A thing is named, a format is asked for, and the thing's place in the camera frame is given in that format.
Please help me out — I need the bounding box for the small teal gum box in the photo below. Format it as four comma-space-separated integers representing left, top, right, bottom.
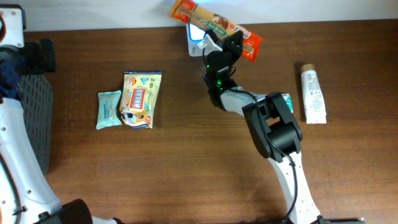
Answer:
282, 93, 294, 113

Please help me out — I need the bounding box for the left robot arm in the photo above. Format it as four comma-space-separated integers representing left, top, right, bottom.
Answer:
1, 4, 120, 224

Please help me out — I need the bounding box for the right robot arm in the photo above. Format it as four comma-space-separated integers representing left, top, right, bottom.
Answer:
198, 29, 326, 223

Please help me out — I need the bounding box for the mint green wipes pack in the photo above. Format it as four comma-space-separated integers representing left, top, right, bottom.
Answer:
96, 90, 122, 129

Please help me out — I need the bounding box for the orange spaghetti packet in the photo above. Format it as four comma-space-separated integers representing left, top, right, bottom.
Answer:
169, 0, 264, 62

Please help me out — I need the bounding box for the grey plastic mesh basket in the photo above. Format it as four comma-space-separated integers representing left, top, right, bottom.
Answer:
21, 75, 53, 174

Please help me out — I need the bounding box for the beige snack bag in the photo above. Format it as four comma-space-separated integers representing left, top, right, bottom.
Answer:
119, 71, 162, 129

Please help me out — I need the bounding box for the white tube with gold cap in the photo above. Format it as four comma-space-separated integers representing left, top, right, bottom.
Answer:
300, 63, 326, 124

